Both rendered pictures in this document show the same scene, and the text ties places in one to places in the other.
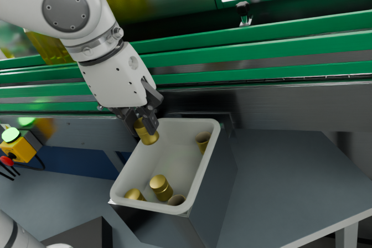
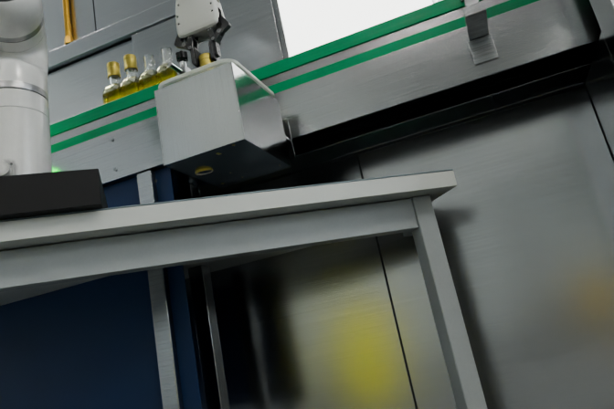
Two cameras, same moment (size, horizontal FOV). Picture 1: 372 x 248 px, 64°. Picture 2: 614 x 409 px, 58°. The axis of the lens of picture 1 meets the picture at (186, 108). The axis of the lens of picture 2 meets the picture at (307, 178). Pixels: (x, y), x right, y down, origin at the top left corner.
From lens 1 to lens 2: 1.15 m
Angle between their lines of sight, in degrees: 55
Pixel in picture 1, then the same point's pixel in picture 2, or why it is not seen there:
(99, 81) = (188, 6)
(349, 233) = (435, 261)
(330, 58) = (365, 47)
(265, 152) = not seen: hidden behind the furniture
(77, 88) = (144, 93)
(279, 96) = (331, 84)
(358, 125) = (399, 95)
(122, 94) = (202, 14)
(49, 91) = (111, 107)
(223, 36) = not seen: hidden behind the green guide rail
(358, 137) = (449, 221)
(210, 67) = (273, 80)
